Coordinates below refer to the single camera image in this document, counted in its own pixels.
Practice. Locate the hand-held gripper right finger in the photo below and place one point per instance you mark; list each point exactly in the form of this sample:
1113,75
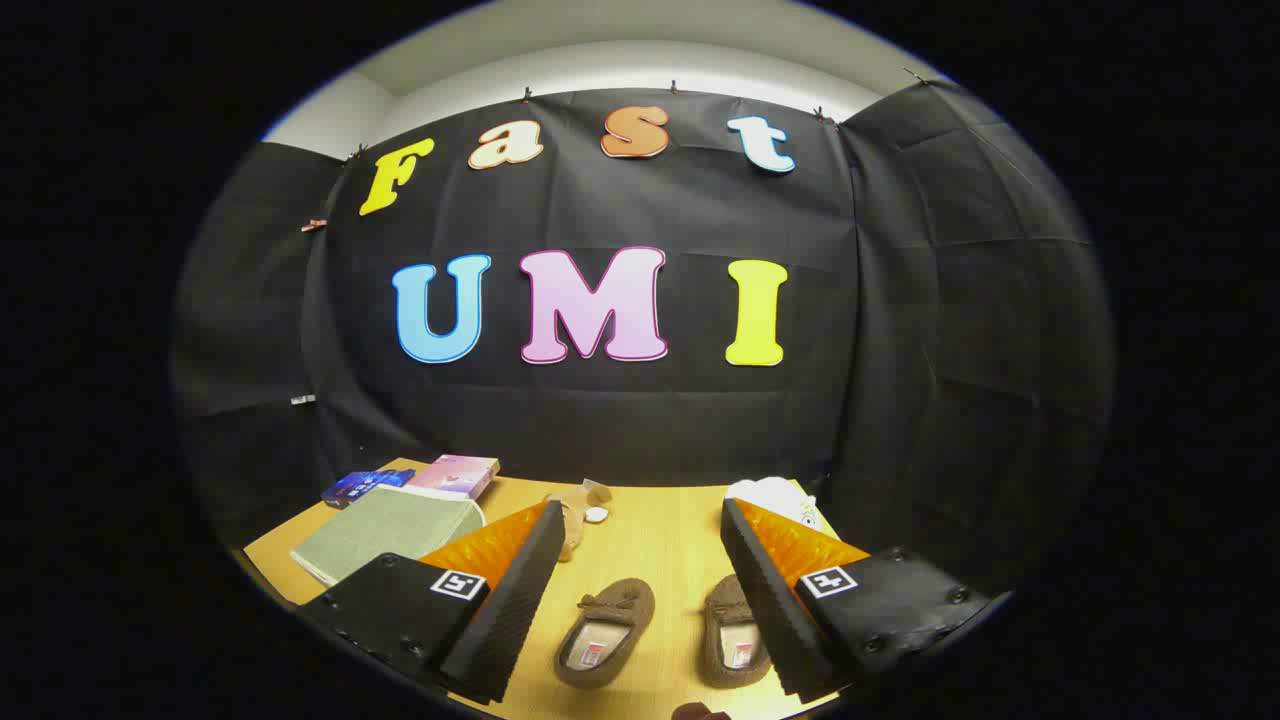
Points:
770,610

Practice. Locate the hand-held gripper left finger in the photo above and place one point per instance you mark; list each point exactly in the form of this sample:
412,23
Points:
510,610

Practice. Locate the brown fuzzy slipper shoe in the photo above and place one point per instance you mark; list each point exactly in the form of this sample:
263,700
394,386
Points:
605,635
735,632

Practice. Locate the pale green fabric storage box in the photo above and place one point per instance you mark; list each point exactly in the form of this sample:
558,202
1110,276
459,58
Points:
390,535

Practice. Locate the pink cardboard box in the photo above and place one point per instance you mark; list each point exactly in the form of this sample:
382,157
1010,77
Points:
455,475

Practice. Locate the blue cardboard box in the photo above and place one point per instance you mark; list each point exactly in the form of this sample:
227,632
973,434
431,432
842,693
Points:
362,487

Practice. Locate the tan bread-shaped plush toy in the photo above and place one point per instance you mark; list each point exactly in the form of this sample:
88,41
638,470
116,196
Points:
573,525

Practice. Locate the white plush toy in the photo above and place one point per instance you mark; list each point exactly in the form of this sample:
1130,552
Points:
775,495

